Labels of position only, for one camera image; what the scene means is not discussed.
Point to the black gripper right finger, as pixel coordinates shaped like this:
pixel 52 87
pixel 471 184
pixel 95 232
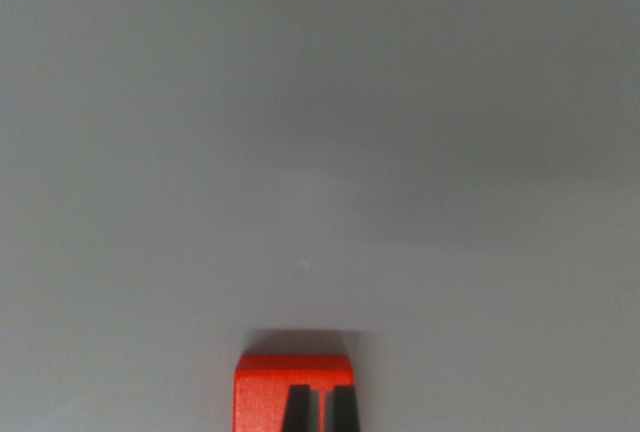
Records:
pixel 345 409

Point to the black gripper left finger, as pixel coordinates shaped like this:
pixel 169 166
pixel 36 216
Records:
pixel 299 409

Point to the red wooden cube block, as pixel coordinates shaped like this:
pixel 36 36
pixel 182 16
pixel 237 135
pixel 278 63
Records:
pixel 260 397

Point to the white plastic tray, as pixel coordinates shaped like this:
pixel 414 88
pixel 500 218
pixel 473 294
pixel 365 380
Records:
pixel 320 152

